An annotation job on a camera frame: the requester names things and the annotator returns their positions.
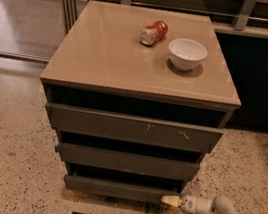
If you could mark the grey drawer cabinet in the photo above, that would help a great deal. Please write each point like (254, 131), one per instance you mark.
(102, 65)

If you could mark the orange soda can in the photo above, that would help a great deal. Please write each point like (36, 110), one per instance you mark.
(151, 34)

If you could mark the grey drawer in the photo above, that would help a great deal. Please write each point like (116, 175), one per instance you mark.
(115, 189)
(132, 128)
(129, 162)

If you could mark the white ceramic bowl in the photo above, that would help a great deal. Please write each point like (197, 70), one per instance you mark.
(186, 54)

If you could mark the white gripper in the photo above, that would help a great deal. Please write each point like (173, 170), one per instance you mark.
(188, 204)

